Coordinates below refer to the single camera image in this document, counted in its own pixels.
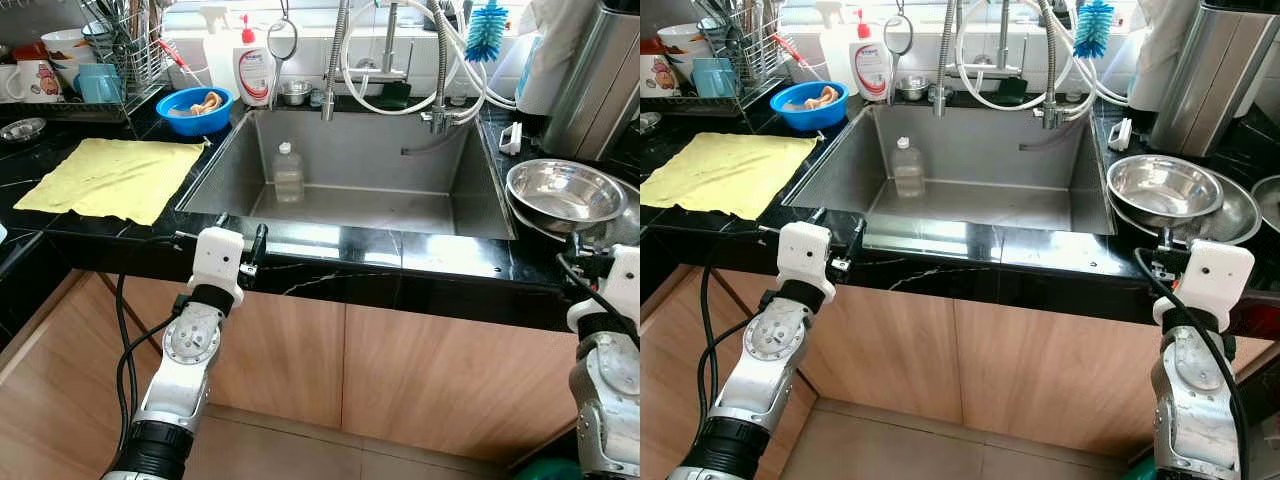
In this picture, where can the small steel saucer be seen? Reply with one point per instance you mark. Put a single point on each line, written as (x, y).
(649, 123)
(22, 130)

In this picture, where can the steel spring neck faucet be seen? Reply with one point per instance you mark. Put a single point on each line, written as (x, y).
(330, 90)
(942, 85)

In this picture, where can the deep steel mixing bowl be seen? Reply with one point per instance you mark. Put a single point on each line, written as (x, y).
(1165, 190)
(565, 195)

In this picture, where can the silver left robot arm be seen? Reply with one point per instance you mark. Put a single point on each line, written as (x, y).
(190, 340)
(775, 335)

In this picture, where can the yellow cloth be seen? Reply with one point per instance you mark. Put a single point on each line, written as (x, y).
(725, 175)
(110, 180)

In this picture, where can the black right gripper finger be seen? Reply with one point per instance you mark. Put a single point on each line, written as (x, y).
(576, 240)
(1166, 240)

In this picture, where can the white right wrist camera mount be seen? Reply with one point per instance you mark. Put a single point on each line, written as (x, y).
(1215, 275)
(622, 285)

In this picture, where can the red bowl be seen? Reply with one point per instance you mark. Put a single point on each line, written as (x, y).
(25, 52)
(650, 47)

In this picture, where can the green round object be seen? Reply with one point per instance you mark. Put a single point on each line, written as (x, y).
(1140, 472)
(548, 470)

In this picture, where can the steel filter tap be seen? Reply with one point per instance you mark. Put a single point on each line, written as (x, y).
(1050, 100)
(438, 100)

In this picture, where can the round metal strainer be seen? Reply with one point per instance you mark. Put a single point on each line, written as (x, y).
(281, 40)
(898, 35)

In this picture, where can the green sponge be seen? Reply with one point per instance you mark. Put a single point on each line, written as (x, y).
(1012, 93)
(395, 97)

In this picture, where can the blue plastic bowl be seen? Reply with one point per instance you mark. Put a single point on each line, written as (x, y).
(808, 120)
(195, 122)

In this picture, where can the blue bottle brush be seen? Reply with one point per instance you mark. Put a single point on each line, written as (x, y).
(486, 35)
(1093, 30)

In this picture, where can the wooden cabinet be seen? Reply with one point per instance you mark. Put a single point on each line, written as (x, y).
(1020, 360)
(420, 370)

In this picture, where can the orange scrubber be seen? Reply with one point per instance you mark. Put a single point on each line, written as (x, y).
(208, 100)
(825, 96)

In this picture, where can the translucent white spray bottle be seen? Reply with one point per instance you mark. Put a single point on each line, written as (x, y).
(218, 60)
(836, 55)

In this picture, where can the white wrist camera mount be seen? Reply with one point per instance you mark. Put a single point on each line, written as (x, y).
(622, 285)
(217, 262)
(1215, 275)
(805, 258)

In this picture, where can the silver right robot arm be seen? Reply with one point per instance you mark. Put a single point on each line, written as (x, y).
(1195, 400)
(605, 400)

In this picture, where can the white cartoon mug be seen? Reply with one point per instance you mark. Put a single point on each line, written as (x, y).
(658, 78)
(38, 82)

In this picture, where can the white plastic clip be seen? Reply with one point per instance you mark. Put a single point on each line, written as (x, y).
(1120, 134)
(510, 138)

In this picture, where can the stainless steel sink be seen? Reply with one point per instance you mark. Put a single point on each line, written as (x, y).
(990, 160)
(380, 160)

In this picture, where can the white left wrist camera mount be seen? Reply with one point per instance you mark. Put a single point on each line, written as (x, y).
(805, 258)
(217, 262)

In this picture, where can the tall steel appliance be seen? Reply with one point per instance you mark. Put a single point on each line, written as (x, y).
(1215, 85)
(600, 90)

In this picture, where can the white jug blue label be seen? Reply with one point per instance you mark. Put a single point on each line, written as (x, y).
(525, 70)

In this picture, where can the small steel bowl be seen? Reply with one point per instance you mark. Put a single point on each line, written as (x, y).
(295, 93)
(913, 89)

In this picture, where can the white soap bottle red pump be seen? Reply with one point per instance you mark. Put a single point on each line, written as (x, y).
(871, 70)
(254, 75)

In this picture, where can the clear plastic bottle white cap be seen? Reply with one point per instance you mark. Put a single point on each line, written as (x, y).
(288, 180)
(909, 175)

